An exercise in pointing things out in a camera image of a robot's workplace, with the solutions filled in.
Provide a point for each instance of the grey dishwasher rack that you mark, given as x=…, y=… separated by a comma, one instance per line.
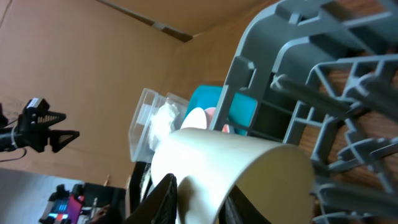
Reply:
x=314, y=64

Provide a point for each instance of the black plastic tray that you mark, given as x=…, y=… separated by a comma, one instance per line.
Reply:
x=139, y=185

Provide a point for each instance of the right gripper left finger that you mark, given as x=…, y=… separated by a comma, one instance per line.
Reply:
x=160, y=207

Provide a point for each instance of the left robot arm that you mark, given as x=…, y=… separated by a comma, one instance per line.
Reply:
x=9, y=135

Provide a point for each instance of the white napkin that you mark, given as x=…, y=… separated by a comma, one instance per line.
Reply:
x=162, y=124

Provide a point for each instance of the cream cup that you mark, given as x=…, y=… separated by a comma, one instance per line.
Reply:
x=276, y=178

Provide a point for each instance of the teal serving tray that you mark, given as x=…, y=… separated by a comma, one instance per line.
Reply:
x=211, y=99

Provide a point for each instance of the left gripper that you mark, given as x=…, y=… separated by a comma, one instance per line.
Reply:
x=33, y=130

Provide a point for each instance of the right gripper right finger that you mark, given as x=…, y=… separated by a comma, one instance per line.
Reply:
x=237, y=209

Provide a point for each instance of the pink plate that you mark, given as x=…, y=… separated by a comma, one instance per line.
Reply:
x=195, y=119

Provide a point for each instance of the clear plastic bin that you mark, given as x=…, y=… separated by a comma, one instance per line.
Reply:
x=149, y=102

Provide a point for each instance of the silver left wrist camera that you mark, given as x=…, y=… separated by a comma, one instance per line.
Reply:
x=40, y=103

